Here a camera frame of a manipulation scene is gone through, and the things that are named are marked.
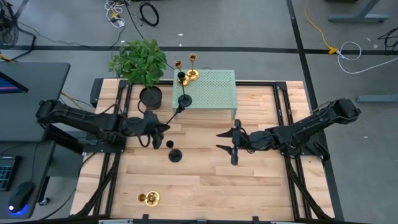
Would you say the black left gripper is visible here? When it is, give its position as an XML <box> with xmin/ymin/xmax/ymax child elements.
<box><xmin>139</xmin><ymin>111</ymin><xmax>171</xmax><ymax>151</ymax></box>

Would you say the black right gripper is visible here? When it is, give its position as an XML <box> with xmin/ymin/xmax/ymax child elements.
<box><xmin>216</xmin><ymin>118</ymin><xmax>251</xmax><ymax>166</ymax></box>

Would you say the gold candlestick holder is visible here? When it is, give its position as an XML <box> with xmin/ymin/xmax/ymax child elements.
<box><xmin>185</xmin><ymin>53</ymin><xmax>200</xmax><ymax>82</ymax></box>
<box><xmin>137</xmin><ymin>190</ymin><xmax>160</xmax><ymax>208</ymax></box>
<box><xmin>174</xmin><ymin>60</ymin><xmax>191</xmax><ymax>87</ymax></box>

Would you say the green perforated metal shelf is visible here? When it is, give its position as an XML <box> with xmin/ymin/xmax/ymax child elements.
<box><xmin>172</xmin><ymin>68</ymin><xmax>239</xmax><ymax>121</ymax></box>

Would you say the green plant in black pot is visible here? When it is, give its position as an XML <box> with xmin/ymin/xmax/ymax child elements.
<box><xmin>108</xmin><ymin>38</ymin><xmax>168</xmax><ymax>111</ymax></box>

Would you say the dark grey low desk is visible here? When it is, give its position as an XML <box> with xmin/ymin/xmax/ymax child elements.
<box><xmin>0</xmin><ymin>141</ymin><xmax>57</xmax><ymax>220</ymax></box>

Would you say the grey desk foot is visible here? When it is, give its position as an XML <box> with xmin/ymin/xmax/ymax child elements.
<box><xmin>356</xmin><ymin>95</ymin><xmax>398</xmax><ymax>104</ymax></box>

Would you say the black computer mouse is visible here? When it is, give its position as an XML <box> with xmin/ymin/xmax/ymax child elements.
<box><xmin>8</xmin><ymin>182</ymin><xmax>35</xmax><ymax>214</ymax></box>

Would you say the blue-lit computer screen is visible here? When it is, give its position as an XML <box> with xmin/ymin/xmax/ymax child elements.
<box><xmin>0</xmin><ymin>71</ymin><xmax>29</xmax><ymax>95</ymax></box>

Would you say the backlit computer keyboard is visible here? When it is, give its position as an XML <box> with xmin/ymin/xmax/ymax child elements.
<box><xmin>0</xmin><ymin>155</ymin><xmax>20</xmax><ymax>192</ymax></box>

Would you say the grey desk leg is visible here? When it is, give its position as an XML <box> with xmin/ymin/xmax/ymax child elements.
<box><xmin>328</xmin><ymin>0</ymin><xmax>389</xmax><ymax>23</ymax></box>

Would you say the black floor fan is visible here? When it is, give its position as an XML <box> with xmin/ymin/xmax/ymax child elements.
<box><xmin>0</xmin><ymin>0</ymin><xmax>20</xmax><ymax>48</ymax></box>

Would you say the black aluminium table frame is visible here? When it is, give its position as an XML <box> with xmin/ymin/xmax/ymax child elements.
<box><xmin>71</xmin><ymin>77</ymin><xmax>345</xmax><ymax>224</ymax></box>

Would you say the black coiled cable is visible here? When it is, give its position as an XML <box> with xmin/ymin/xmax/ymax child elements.
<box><xmin>139</xmin><ymin>1</ymin><xmax>160</xmax><ymax>27</ymax></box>

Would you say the white cable bundle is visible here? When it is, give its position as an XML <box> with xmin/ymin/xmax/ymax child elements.
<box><xmin>104</xmin><ymin>0</ymin><xmax>126</xmax><ymax>28</ymax></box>

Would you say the white looped cable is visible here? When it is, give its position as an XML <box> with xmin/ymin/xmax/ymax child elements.
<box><xmin>337</xmin><ymin>41</ymin><xmax>398</xmax><ymax>75</ymax></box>

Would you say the yellow extension cable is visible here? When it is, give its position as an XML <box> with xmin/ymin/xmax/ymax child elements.
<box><xmin>303</xmin><ymin>0</ymin><xmax>339</xmax><ymax>55</ymax></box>

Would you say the black fan power cable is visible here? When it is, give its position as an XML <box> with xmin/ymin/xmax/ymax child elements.
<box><xmin>12</xmin><ymin>21</ymin><xmax>91</xmax><ymax>62</ymax></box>

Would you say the black tangled cable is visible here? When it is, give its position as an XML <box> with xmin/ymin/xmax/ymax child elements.
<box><xmin>377</xmin><ymin>27</ymin><xmax>398</xmax><ymax>50</ymax></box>

